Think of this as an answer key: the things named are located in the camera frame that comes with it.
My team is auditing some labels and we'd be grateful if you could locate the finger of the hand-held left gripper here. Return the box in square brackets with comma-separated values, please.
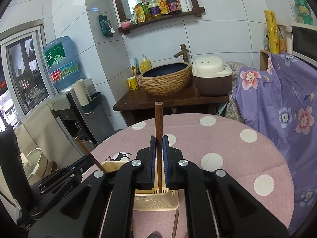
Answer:
[65, 154, 95, 171]
[58, 167, 84, 182]

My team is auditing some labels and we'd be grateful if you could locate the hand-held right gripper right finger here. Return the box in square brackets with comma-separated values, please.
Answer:
[162, 134, 290, 238]

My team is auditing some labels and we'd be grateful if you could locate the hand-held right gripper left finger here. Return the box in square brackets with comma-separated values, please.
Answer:
[28, 135, 159, 238]

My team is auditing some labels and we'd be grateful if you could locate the brown wooden spoon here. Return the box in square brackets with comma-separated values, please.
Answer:
[75, 137, 109, 173]

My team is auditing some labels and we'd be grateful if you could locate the cream plastic utensil holder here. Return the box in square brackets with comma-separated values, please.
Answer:
[101, 159, 179, 212]

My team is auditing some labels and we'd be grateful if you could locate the dark wooden spoon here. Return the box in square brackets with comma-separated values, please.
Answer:
[154, 101, 164, 194]

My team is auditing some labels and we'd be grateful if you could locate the wooden stool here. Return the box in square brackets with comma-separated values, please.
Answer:
[47, 161, 58, 176]

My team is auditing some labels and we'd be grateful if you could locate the water dispenser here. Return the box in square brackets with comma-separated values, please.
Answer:
[50, 78, 104, 147]

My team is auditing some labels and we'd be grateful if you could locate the grey blue hanging caddy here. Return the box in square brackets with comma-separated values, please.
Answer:
[84, 92, 104, 114]

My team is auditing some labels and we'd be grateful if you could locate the pink polka dot tablecloth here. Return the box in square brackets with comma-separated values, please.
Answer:
[82, 113, 296, 238]

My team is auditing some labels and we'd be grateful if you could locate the dark wooden cabinet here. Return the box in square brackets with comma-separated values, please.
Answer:
[113, 84, 229, 127]

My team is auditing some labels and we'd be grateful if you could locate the white paper cup tube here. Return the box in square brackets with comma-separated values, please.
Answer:
[72, 79, 90, 106]

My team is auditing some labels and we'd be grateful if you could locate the woven pattern basin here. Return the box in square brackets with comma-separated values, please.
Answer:
[139, 62, 193, 97]

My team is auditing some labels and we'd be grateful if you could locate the yellow mug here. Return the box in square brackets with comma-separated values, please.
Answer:
[127, 76, 139, 90]

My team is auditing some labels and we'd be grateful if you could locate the grey patterned cloth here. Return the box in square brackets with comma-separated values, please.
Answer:
[224, 61, 250, 124]

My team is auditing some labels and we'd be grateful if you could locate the brown and cream rice cooker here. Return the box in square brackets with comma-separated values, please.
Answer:
[192, 57, 233, 97]

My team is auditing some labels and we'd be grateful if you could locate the yellow soap dispenser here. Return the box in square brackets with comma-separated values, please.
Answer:
[140, 54, 152, 73]

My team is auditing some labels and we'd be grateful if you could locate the sliding window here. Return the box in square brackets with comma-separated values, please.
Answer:
[0, 26, 57, 129]

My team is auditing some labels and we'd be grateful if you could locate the blue water jug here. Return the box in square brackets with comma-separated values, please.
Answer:
[43, 36, 83, 90]

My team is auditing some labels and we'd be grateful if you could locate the bamboo faucet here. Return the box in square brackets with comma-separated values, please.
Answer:
[174, 44, 191, 62]

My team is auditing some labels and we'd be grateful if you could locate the purple floral cloth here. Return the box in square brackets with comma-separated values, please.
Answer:
[230, 52, 317, 236]

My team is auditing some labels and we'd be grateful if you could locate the green hanging packet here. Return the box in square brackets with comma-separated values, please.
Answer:
[98, 14, 116, 37]

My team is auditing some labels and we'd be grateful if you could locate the light wooden box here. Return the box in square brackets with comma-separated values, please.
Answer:
[260, 50, 271, 71]

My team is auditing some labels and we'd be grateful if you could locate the yellow green snack bag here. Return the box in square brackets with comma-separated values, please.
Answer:
[134, 4, 145, 24]

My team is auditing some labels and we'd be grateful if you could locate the green label bottle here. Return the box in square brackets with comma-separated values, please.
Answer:
[141, 0, 152, 22]

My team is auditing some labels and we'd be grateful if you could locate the purple label oil bottle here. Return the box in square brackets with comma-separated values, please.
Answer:
[148, 0, 162, 19]

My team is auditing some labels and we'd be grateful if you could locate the orange label oil bottle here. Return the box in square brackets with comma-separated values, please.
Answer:
[157, 0, 170, 15]

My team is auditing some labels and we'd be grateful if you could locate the wooden framed mirror shelf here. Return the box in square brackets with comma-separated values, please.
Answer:
[109, 0, 206, 35]

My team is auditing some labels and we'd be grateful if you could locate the dark soy sauce bottle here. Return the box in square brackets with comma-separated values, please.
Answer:
[165, 0, 183, 14]

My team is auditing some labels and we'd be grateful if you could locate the glass jar with grains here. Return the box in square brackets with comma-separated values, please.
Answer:
[277, 25, 287, 53]

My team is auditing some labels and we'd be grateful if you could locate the yellow patterned roll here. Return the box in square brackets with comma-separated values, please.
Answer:
[264, 10, 280, 54]

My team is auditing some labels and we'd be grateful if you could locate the white microwave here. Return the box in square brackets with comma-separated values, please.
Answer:
[290, 22, 317, 70]

